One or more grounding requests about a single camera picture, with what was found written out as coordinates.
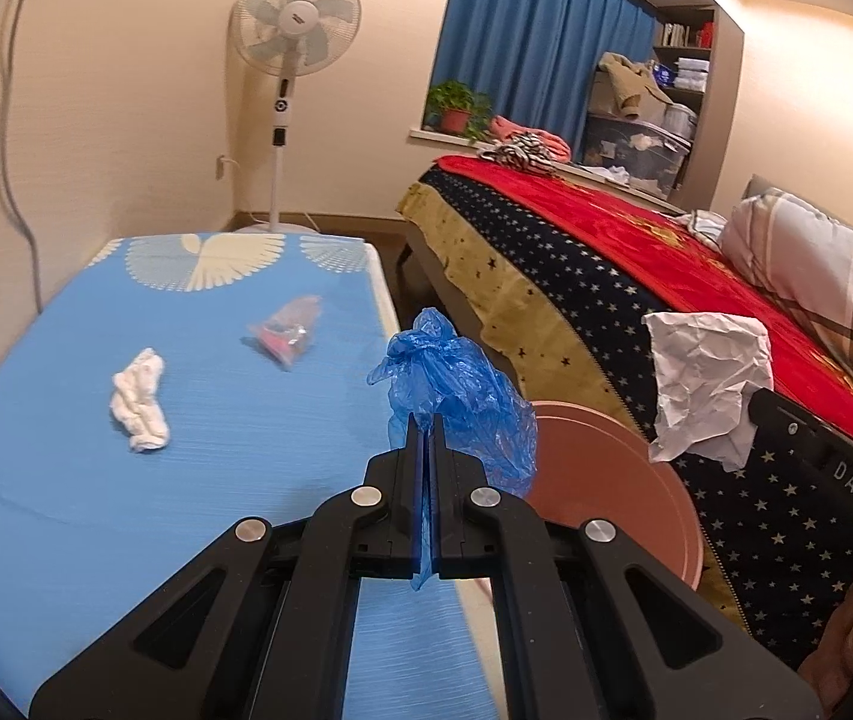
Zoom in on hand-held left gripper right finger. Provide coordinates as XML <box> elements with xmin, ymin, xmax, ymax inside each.
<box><xmin>430</xmin><ymin>412</ymin><xmax>825</xmax><ymax>720</ymax></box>

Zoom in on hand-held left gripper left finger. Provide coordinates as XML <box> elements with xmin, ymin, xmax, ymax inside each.
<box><xmin>28</xmin><ymin>412</ymin><xmax>427</xmax><ymax>720</ymax></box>

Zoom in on blue plastic bag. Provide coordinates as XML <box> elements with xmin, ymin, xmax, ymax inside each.
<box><xmin>367</xmin><ymin>307</ymin><xmax>540</xmax><ymax>590</ymax></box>

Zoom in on pink plastic bin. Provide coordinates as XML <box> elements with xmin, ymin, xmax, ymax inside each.
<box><xmin>523</xmin><ymin>401</ymin><xmax>705</xmax><ymax>590</ymax></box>

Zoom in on white paper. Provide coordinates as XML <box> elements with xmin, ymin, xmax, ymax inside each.
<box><xmin>642</xmin><ymin>310</ymin><xmax>774</xmax><ymax>472</ymax></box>

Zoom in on plaid pillow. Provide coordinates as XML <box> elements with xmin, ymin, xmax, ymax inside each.
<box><xmin>719</xmin><ymin>191</ymin><xmax>853</xmax><ymax>421</ymax></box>

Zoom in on clear plastic bag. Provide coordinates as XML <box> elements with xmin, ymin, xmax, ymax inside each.
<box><xmin>246</xmin><ymin>294</ymin><xmax>322</xmax><ymax>370</ymax></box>

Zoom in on navy star blanket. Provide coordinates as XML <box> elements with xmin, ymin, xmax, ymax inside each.
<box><xmin>396</xmin><ymin>165</ymin><xmax>853</xmax><ymax>672</ymax></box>

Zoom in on blue patterned mat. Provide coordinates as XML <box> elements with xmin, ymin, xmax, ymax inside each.
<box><xmin>0</xmin><ymin>232</ymin><xmax>491</xmax><ymax>720</ymax></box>

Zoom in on small striped cloth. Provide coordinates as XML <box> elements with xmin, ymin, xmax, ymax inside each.
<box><xmin>677</xmin><ymin>210</ymin><xmax>731</xmax><ymax>248</ymax></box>

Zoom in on white crumpled tissue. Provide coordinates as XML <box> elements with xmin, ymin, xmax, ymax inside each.
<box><xmin>111</xmin><ymin>347</ymin><xmax>170</xmax><ymax>455</ymax></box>

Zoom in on grey headboard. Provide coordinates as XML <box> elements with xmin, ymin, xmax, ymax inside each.
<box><xmin>743</xmin><ymin>174</ymin><xmax>788</xmax><ymax>203</ymax></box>

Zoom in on red blanket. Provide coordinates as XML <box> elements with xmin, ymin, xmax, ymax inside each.
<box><xmin>432</xmin><ymin>154</ymin><xmax>853</xmax><ymax>466</ymax></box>

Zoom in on black white striped clothes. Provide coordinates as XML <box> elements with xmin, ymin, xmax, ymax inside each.
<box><xmin>480</xmin><ymin>133</ymin><xmax>556</xmax><ymax>177</ymax></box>

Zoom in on white window sill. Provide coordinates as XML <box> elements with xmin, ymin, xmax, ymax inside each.
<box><xmin>409</xmin><ymin>127</ymin><xmax>487</xmax><ymax>143</ymax></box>

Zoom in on clear storage box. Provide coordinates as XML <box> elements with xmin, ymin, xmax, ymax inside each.
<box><xmin>582</xmin><ymin>109</ymin><xmax>698</xmax><ymax>200</ymax></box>

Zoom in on pink clothes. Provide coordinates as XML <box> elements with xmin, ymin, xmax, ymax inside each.
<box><xmin>490</xmin><ymin>116</ymin><xmax>571</xmax><ymax>158</ymax></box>

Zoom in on wooden bookshelf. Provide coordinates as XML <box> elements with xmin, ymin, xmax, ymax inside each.
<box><xmin>651</xmin><ymin>6</ymin><xmax>719</xmax><ymax>117</ymax></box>

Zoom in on potted green plant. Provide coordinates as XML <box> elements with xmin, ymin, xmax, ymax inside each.
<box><xmin>426</xmin><ymin>80</ymin><xmax>495</xmax><ymax>142</ymax></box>

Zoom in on beige coat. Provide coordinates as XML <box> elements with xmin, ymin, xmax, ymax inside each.
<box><xmin>595</xmin><ymin>52</ymin><xmax>678</xmax><ymax>117</ymax></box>

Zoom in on blue curtain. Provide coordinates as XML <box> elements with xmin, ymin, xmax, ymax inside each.
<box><xmin>422</xmin><ymin>0</ymin><xmax>660</xmax><ymax>158</ymax></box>

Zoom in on white standing fan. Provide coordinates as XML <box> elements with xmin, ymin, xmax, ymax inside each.
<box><xmin>229</xmin><ymin>0</ymin><xmax>362</xmax><ymax>233</ymax></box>

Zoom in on grey wall cable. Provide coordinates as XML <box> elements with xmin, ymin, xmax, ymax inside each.
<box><xmin>0</xmin><ymin>0</ymin><xmax>44</xmax><ymax>312</ymax></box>

